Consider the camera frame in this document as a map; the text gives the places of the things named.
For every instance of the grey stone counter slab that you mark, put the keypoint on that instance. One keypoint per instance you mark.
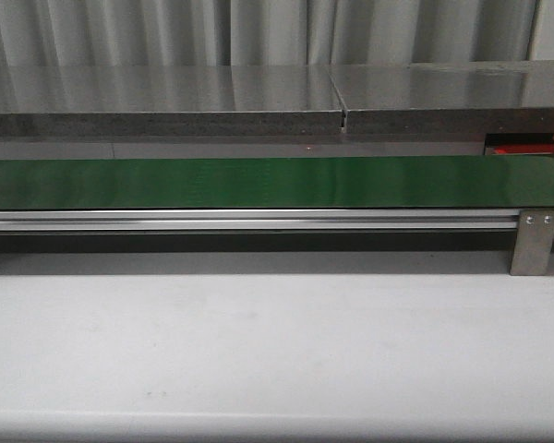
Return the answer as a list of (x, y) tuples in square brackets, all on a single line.
[(436, 109), (93, 112)]

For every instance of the grey stone counter slab right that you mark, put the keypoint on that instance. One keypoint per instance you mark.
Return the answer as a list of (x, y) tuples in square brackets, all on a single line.
[(436, 109)]

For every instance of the red plastic tray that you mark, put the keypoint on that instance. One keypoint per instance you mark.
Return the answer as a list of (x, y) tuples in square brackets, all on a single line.
[(521, 149)]

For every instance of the green conveyor belt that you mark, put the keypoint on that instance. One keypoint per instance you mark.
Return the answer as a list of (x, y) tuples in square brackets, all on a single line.
[(279, 183)]

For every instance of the white pleated curtain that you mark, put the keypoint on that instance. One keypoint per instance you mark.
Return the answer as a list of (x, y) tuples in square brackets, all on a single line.
[(272, 33)]

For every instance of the steel conveyor support bracket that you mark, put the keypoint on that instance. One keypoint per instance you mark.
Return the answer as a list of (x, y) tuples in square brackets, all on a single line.
[(533, 244)]

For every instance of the aluminium conveyor frame rail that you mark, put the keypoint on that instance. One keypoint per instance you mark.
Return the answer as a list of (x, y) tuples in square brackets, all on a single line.
[(126, 221)]

